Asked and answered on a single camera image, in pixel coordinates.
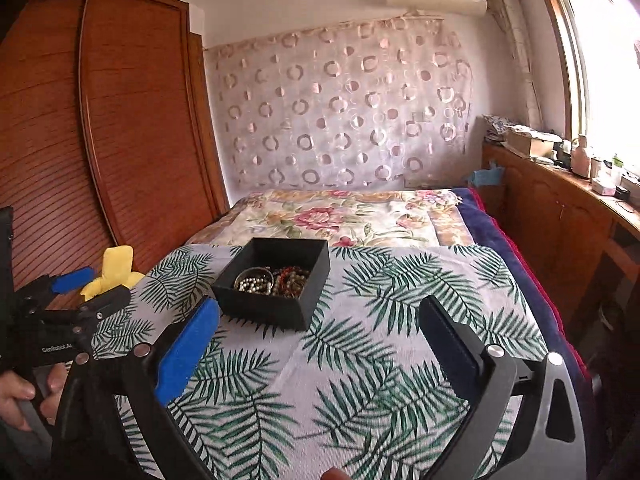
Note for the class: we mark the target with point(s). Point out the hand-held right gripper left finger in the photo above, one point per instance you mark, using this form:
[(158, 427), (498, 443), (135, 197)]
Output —
[(185, 355)]

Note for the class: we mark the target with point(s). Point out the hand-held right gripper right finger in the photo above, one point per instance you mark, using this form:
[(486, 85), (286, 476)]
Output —
[(450, 355)]

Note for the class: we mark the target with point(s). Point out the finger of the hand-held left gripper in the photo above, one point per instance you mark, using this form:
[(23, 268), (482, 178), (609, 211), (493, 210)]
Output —
[(75, 280), (107, 302)]

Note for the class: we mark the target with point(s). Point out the black jewelry box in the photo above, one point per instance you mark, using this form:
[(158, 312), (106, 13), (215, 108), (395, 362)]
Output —
[(280, 310)]

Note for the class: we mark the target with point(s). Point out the brown wooden bead strand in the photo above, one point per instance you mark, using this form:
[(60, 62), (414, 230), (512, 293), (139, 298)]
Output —
[(292, 280)]

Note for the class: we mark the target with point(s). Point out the person's left hand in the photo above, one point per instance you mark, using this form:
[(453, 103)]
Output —
[(17, 400)]

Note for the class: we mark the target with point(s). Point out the person's right hand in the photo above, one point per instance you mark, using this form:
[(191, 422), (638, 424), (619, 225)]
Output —
[(334, 474)]

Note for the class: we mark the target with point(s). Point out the yellow plush toy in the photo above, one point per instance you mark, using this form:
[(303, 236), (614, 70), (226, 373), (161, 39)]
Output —
[(117, 260)]

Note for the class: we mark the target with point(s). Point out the palm leaf print cloth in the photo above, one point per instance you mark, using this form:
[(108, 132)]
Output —
[(350, 360)]

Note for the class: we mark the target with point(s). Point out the dark blue blanket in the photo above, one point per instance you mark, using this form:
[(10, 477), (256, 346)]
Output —
[(505, 240)]

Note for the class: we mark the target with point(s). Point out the wooden cabinet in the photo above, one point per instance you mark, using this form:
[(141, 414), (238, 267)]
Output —
[(550, 210)]

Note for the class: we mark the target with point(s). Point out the wooden wardrobe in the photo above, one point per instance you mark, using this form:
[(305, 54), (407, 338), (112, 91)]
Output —
[(135, 110)]

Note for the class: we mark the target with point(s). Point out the blue tissue pack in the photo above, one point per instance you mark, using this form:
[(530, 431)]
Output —
[(486, 176)]

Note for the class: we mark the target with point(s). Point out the floral bedsheet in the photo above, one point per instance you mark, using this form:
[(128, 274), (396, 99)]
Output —
[(320, 220)]

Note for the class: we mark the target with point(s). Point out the cardboard box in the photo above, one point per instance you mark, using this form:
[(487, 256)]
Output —
[(532, 144)]

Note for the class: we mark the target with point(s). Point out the crumpled patterned cloth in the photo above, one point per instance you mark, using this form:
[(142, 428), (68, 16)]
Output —
[(500, 127)]

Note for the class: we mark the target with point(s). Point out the small white jar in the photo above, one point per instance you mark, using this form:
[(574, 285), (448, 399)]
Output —
[(596, 169)]

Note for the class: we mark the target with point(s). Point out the green cap bottle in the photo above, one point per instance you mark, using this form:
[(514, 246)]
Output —
[(617, 170)]

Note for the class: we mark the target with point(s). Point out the circle patterned curtain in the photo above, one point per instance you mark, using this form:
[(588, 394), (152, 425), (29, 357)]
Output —
[(340, 110)]

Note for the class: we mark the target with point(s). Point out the white wrapped pipe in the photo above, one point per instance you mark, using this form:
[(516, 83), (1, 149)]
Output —
[(517, 45)]

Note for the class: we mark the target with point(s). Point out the window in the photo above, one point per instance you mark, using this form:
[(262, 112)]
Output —
[(600, 60)]

